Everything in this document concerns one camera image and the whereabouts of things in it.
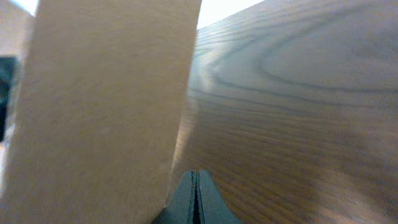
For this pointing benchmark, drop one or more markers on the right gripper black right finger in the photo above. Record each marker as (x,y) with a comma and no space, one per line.
(212,208)

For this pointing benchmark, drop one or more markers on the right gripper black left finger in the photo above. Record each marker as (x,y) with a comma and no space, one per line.
(179,210)

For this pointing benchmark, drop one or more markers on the brown cardboard box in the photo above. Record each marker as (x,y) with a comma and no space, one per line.
(98,110)

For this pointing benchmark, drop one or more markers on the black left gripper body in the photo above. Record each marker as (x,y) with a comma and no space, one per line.
(8,67)

